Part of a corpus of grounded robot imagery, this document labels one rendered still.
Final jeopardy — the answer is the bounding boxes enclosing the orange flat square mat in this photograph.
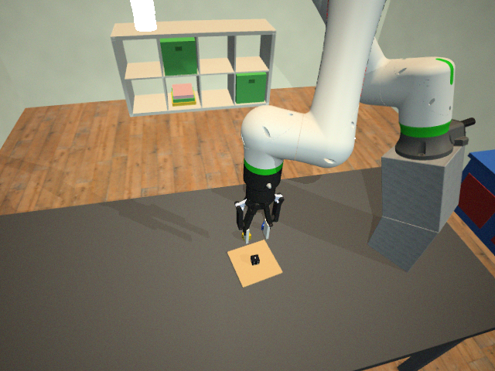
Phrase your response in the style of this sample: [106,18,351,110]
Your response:
[227,240,283,288]

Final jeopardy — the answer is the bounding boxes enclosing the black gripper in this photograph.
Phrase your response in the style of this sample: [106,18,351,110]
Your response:
[234,185,284,243]

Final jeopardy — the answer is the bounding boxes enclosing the black die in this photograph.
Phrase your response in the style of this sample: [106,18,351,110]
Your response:
[251,254,260,266]

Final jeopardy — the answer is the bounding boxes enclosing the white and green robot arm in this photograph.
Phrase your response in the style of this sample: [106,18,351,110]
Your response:
[241,0,476,191]

